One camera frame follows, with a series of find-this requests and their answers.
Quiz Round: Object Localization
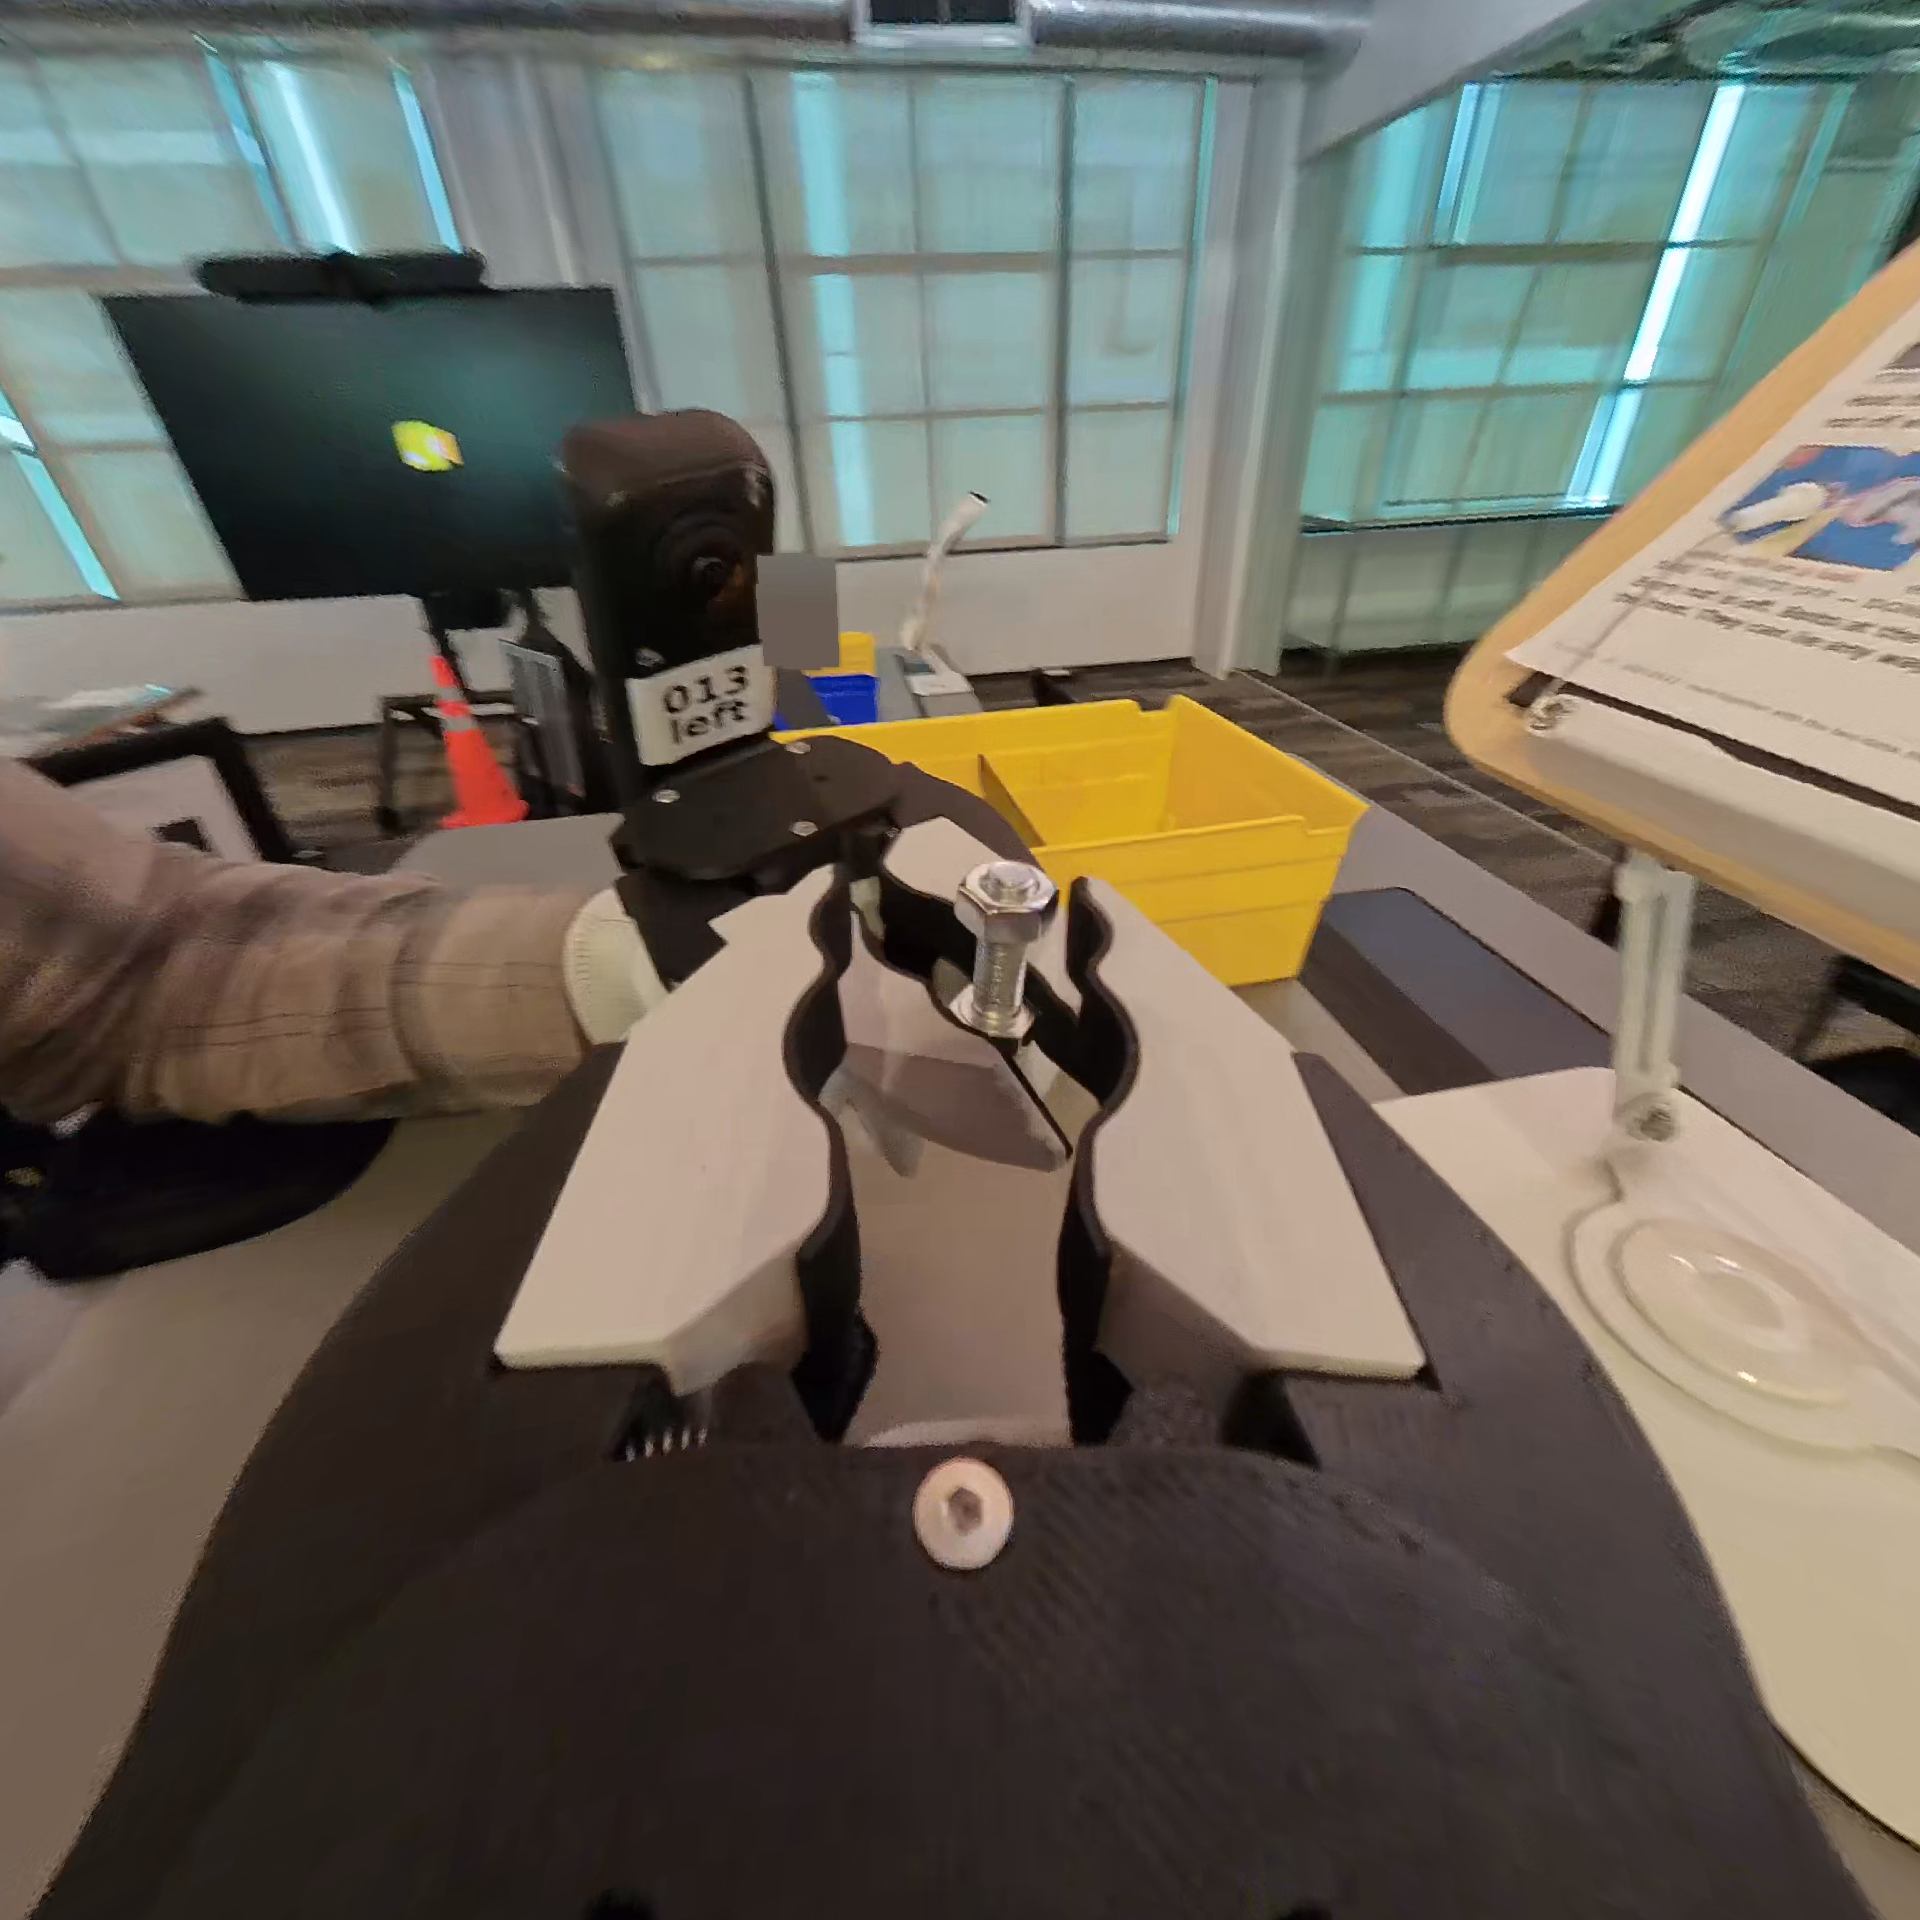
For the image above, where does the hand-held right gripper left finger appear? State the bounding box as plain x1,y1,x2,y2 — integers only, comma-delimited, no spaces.
491,866,882,1446

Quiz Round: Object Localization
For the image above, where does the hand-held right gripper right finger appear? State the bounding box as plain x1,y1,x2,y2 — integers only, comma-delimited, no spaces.
1056,876,1430,1446

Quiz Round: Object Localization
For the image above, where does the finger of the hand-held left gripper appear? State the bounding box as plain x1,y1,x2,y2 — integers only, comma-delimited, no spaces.
821,1034,1075,1179
876,815,1003,1015

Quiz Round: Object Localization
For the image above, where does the silver hex bolt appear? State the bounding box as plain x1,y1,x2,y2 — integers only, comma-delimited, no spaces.
948,918,1039,1040

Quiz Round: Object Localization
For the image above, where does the yellow plastic bin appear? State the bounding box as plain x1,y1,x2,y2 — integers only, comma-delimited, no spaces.
768,695,1369,991

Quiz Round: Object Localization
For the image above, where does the person's left forearm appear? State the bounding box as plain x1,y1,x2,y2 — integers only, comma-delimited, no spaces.
0,756,594,1128

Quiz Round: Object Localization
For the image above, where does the person's left hand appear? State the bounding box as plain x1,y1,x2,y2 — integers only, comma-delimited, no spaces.
562,885,671,1047

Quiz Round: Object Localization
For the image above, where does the orange traffic cone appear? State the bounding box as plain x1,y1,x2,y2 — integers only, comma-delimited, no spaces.
426,653,530,831

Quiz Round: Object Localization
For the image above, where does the black television screen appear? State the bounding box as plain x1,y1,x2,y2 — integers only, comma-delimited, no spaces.
102,284,640,606

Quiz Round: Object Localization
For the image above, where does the black video bar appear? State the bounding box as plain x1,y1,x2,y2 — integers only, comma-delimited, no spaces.
193,246,489,303

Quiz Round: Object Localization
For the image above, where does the wooden document stand board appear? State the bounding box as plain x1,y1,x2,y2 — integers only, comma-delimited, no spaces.
1441,240,1920,993

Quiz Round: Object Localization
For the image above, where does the printed instruction sheet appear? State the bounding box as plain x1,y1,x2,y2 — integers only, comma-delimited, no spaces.
1503,314,1920,813

